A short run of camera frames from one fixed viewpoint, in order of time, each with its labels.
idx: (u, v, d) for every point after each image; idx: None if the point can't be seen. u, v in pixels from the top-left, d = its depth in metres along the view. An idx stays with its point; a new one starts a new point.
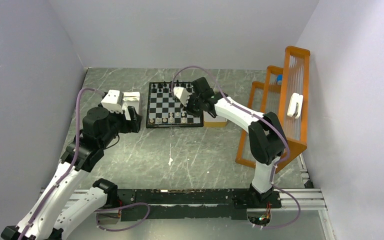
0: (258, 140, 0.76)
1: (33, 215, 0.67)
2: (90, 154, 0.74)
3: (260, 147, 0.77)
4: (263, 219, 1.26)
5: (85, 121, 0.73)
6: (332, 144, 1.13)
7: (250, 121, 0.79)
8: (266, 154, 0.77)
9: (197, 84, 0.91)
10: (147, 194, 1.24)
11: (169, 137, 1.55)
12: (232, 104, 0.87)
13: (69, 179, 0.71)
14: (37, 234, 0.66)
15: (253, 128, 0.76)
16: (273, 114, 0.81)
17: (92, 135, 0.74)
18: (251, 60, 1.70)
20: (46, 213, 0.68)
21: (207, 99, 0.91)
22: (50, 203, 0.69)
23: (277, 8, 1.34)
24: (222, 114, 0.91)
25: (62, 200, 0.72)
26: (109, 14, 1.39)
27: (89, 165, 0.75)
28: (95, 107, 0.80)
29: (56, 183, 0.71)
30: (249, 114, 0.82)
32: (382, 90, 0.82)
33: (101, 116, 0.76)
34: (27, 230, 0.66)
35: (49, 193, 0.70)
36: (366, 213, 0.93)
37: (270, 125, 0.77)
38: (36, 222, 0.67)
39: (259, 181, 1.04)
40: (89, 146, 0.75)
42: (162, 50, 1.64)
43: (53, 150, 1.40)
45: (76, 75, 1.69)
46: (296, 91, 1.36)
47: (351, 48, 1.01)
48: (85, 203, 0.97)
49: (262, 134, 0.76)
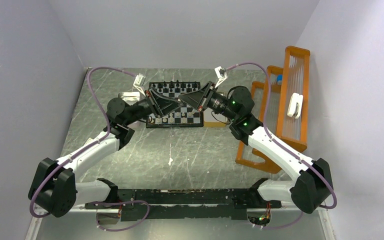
0: (307, 193, 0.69)
1: (74, 154, 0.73)
2: (121, 135, 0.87)
3: (307, 200, 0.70)
4: (263, 219, 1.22)
5: (109, 114, 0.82)
6: (332, 145, 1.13)
7: (299, 170, 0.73)
8: (312, 207, 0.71)
9: (243, 108, 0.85)
10: (147, 193, 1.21)
11: (169, 137, 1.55)
12: (272, 139, 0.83)
13: (108, 141, 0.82)
14: (74, 169, 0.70)
15: (303, 180, 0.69)
16: (324, 163, 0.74)
17: (120, 122, 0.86)
18: (252, 61, 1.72)
20: (85, 158, 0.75)
21: (241, 126, 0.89)
22: (90, 153, 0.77)
23: (277, 8, 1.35)
24: (255, 145, 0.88)
25: (95, 158, 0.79)
26: (109, 14, 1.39)
27: (124, 142, 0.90)
28: (114, 98, 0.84)
29: (98, 140, 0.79)
30: (296, 158, 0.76)
32: (382, 90, 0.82)
33: (119, 109, 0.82)
34: (67, 163, 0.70)
35: (91, 145, 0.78)
36: (366, 213, 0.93)
37: (323, 177, 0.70)
38: (75, 161, 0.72)
39: (269, 193, 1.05)
40: (119, 129, 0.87)
42: (162, 50, 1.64)
43: (53, 150, 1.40)
45: (76, 75, 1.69)
46: (296, 91, 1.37)
47: (351, 47, 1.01)
48: (92, 186, 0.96)
49: (312, 187, 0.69)
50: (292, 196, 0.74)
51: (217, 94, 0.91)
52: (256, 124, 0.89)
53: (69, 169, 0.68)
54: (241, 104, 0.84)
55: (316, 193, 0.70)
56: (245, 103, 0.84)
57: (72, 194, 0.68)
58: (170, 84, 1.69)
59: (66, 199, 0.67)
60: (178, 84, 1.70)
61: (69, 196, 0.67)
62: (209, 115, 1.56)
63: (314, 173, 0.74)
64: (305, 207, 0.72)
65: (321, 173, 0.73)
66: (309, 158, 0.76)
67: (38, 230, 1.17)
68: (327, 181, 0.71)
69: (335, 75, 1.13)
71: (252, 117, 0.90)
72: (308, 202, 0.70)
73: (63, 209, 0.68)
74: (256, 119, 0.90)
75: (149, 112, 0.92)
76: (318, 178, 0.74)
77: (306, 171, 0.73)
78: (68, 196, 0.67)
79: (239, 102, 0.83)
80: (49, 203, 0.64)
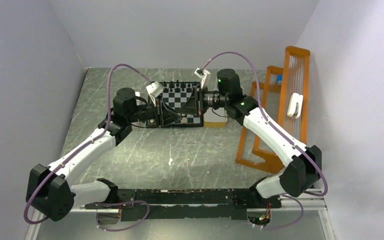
0: (296, 178, 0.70)
1: (66, 159, 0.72)
2: (120, 130, 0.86)
3: (295, 185, 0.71)
4: (263, 219, 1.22)
5: (116, 101, 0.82)
6: (332, 144, 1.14)
7: (292, 154, 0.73)
8: (300, 191, 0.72)
9: (228, 81, 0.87)
10: (147, 194, 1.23)
11: (169, 137, 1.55)
12: (268, 122, 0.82)
13: (103, 140, 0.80)
14: (66, 175, 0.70)
15: (294, 166, 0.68)
16: (316, 149, 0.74)
17: (122, 114, 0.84)
18: (223, 52, 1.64)
20: (79, 161, 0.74)
21: (237, 105, 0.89)
22: (84, 154, 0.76)
23: (276, 9, 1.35)
24: (250, 128, 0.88)
25: (90, 158, 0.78)
26: (109, 14, 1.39)
27: (120, 138, 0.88)
28: (124, 87, 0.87)
29: (92, 139, 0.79)
30: (290, 143, 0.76)
32: (382, 90, 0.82)
33: (129, 96, 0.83)
34: (59, 169, 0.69)
35: (85, 145, 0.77)
36: (367, 213, 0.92)
37: (315, 164, 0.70)
38: (67, 166, 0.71)
39: (266, 189, 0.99)
40: (119, 122, 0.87)
42: (162, 50, 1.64)
43: (52, 150, 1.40)
45: (76, 75, 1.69)
46: (296, 91, 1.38)
47: (351, 46, 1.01)
48: (91, 187, 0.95)
49: (303, 172, 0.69)
50: (282, 180, 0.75)
51: (206, 92, 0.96)
52: (252, 104, 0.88)
53: (61, 176, 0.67)
54: (225, 78, 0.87)
55: (304, 180, 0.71)
56: (229, 76, 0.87)
57: (69, 198, 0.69)
58: (170, 84, 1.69)
59: (62, 203, 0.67)
60: (178, 84, 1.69)
61: (64, 201, 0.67)
62: (209, 115, 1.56)
63: (305, 159, 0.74)
64: (292, 190, 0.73)
65: (313, 158, 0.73)
66: (303, 144, 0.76)
67: (38, 230, 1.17)
68: (317, 167, 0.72)
69: (335, 75, 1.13)
71: (248, 98, 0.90)
72: (296, 187, 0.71)
73: (61, 213, 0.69)
74: (253, 99, 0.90)
75: (152, 115, 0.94)
76: (308, 164, 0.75)
77: (298, 156, 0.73)
78: (64, 201, 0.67)
79: (223, 77, 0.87)
80: (45, 209, 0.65)
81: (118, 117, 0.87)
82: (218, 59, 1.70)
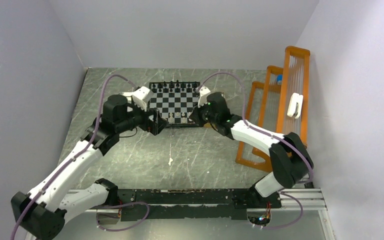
0: (279, 162, 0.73)
1: (46, 184, 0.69)
2: (106, 139, 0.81)
3: (284, 172, 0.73)
4: (263, 219, 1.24)
5: (106, 107, 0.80)
6: (332, 145, 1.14)
7: (271, 143, 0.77)
8: (291, 178, 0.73)
9: (215, 104, 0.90)
10: (147, 194, 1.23)
11: (169, 137, 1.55)
12: (249, 126, 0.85)
13: (86, 155, 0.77)
14: (47, 202, 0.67)
15: (273, 150, 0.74)
16: (294, 135, 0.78)
17: (110, 121, 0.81)
18: (223, 52, 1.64)
20: (60, 183, 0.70)
21: (224, 123, 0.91)
22: (67, 174, 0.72)
23: (275, 9, 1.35)
24: (238, 138, 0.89)
25: (74, 177, 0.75)
26: (109, 14, 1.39)
27: (106, 148, 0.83)
28: (116, 94, 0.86)
29: (73, 157, 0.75)
30: (268, 135, 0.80)
32: (382, 89, 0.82)
33: (120, 102, 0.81)
34: (39, 196, 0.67)
35: (66, 164, 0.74)
36: (367, 212, 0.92)
37: (293, 146, 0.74)
38: (49, 191, 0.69)
39: (264, 187, 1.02)
40: (106, 130, 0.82)
42: (162, 50, 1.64)
43: (53, 150, 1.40)
45: (76, 75, 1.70)
46: (296, 91, 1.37)
47: (350, 46, 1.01)
48: (87, 196, 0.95)
49: (285, 156, 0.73)
50: (274, 171, 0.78)
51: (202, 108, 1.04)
52: (237, 117, 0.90)
53: (41, 204, 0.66)
54: (213, 101, 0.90)
55: (291, 164, 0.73)
56: (216, 98, 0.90)
57: (57, 219, 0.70)
58: (170, 84, 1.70)
59: (52, 225, 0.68)
60: (178, 84, 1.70)
61: (53, 223, 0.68)
62: None
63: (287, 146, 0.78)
64: (285, 179, 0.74)
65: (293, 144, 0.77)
66: (281, 133, 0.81)
67: None
68: (300, 151, 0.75)
69: (335, 75, 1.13)
71: (233, 114, 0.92)
72: (285, 174, 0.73)
73: (53, 232, 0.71)
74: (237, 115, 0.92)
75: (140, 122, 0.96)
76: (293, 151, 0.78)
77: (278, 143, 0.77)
78: (53, 223, 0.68)
79: (211, 100, 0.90)
80: (35, 232, 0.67)
81: (107, 125, 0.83)
82: (219, 59, 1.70)
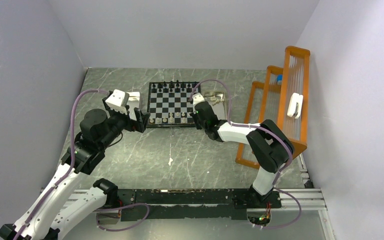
0: (258, 148, 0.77)
1: (30, 216, 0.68)
2: (90, 158, 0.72)
3: (264, 156, 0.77)
4: (263, 219, 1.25)
5: (83, 126, 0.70)
6: (332, 144, 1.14)
7: (248, 131, 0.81)
8: (272, 161, 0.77)
9: (203, 112, 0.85)
10: (147, 194, 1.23)
11: (169, 137, 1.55)
12: (232, 124, 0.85)
13: (67, 181, 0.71)
14: (32, 234, 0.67)
15: (251, 137, 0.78)
16: (270, 122, 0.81)
17: (91, 139, 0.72)
18: (222, 52, 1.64)
20: (43, 214, 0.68)
21: (213, 127, 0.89)
22: (50, 204, 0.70)
23: (275, 9, 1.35)
24: (225, 138, 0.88)
25: (58, 205, 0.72)
26: (109, 14, 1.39)
27: (90, 168, 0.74)
28: (93, 109, 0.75)
29: (54, 185, 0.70)
30: (246, 126, 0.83)
32: (382, 89, 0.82)
33: (98, 119, 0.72)
34: (23, 229, 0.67)
35: (47, 194, 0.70)
36: (367, 212, 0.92)
37: (269, 131, 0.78)
38: (32, 222, 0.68)
39: (260, 184, 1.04)
40: (88, 149, 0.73)
42: (161, 50, 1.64)
43: (53, 150, 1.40)
45: (76, 75, 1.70)
46: (296, 91, 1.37)
47: (351, 47, 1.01)
48: (82, 205, 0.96)
49: (262, 141, 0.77)
50: (257, 158, 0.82)
51: None
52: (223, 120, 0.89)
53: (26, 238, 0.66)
54: (201, 109, 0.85)
55: (269, 148, 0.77)
56: (204, 106, 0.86)
57: None
58: (170, 84, 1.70)
59: None
60: (178, 84, 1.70)
61: None
62: None
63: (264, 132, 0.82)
64: (267, 164, 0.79)
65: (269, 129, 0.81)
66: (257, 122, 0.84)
67: None
68: (276, 134, 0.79)
69: (335, 75, 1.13)
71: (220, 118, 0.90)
72: (266, 158, 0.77)
73: None
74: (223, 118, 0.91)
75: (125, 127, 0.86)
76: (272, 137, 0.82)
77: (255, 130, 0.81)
78: None
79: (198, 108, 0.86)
80: None
81: (88, 143, 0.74)
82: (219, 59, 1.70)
